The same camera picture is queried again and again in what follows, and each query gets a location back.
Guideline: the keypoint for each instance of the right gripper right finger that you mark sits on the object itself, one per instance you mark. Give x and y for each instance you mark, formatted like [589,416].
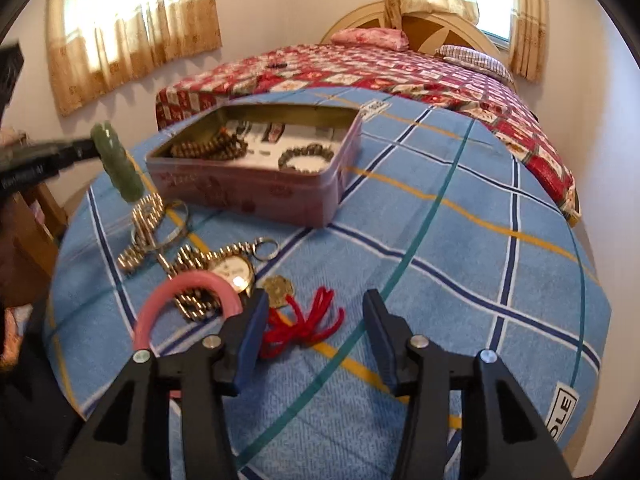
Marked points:
[502,435]

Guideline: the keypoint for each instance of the pink bangle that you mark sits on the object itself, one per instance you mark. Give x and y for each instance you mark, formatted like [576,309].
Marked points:
[230,301]

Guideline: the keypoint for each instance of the blue plaid tablecloth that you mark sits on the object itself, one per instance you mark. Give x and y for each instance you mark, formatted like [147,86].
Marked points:
[462,242]

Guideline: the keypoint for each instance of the coin charm with red tassel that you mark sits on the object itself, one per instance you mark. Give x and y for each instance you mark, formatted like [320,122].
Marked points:
[288,325]

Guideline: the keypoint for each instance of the green jade bangle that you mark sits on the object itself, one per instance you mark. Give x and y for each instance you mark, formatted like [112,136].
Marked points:
[116,162]

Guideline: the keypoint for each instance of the pink floral pillow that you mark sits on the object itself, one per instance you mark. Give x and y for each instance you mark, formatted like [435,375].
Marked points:
[380,37]

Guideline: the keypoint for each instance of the left beige curtain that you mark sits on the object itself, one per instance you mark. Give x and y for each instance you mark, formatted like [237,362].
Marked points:
[96,46]

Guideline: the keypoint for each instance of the red patterned bedspread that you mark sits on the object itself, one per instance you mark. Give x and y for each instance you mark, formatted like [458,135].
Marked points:
[411,75]

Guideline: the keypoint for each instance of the pink metal tin box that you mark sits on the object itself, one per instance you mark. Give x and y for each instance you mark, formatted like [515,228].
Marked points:
[286,196]

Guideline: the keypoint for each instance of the far right beige curtain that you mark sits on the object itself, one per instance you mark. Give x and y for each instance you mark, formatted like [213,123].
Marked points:
[528,39]

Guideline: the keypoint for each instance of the brown wooden bead mala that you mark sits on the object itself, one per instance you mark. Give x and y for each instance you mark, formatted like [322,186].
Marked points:
[223,146]

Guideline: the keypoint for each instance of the plaid checked pillow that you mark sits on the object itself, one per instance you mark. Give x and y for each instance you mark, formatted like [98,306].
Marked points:
[475,60]

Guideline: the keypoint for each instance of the gold pocket watch with chain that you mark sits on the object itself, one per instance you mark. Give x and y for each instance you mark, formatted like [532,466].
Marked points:
[234,263]

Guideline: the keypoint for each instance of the thin silver bangle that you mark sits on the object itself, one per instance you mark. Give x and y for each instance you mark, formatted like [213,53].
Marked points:
[147,217]

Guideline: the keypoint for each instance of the cream wooden headboard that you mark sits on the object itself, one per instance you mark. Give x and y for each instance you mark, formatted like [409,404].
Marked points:
[426,31]

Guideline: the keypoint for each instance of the paper sheet in tin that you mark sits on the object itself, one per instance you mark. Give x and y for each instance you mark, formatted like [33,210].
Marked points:
[275,146]

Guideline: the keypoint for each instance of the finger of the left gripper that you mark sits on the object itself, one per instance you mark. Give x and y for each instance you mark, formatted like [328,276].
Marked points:
[69,153]

